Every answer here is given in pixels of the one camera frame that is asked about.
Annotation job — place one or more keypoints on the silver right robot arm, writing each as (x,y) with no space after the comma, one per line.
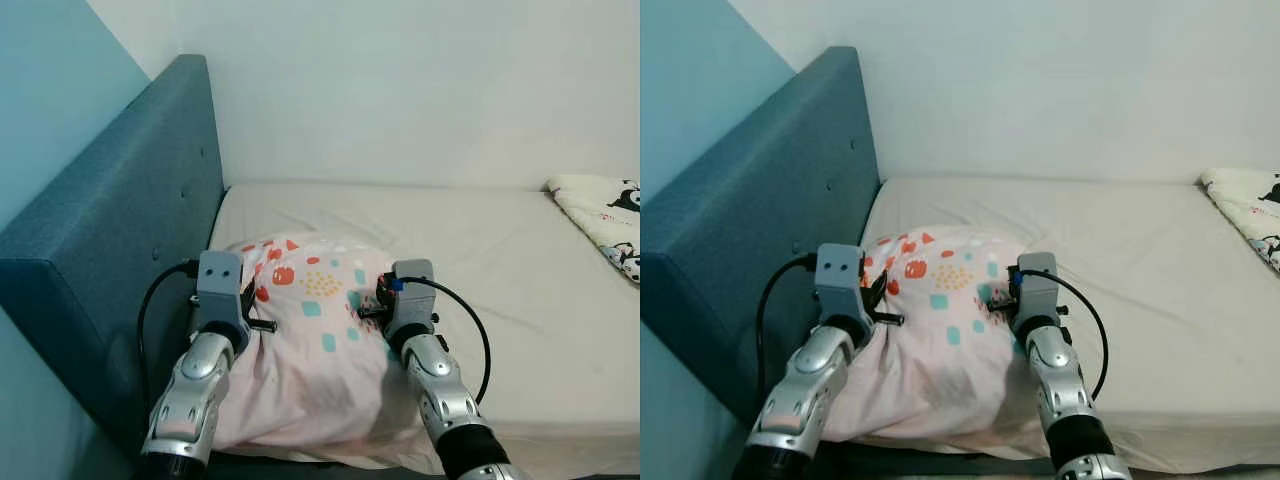
(1060,390)
(440,390)

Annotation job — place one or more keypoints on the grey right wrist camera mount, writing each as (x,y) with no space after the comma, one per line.
(1038,290)
(412,300)

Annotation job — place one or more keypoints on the blue upholstered headboard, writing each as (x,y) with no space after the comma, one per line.
(760,200)
(100,220)

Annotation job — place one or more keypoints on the white cartoon print blanket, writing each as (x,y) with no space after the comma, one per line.
(1245,205)
(600,215)

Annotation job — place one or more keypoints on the pink patterned pillow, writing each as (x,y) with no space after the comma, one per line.
(310,380)
(940,380)

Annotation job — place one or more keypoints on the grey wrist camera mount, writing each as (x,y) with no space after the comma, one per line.
(412,300)
(220,285)
(1038,290)
(840,280)

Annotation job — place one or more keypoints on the beige sheeted mattress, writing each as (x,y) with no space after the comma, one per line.
(520,330)
(1150,330)

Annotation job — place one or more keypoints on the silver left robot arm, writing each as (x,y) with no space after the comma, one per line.
(810,390)
(190,400)

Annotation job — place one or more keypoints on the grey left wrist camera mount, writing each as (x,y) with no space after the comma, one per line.
(220,285)
(840,280)

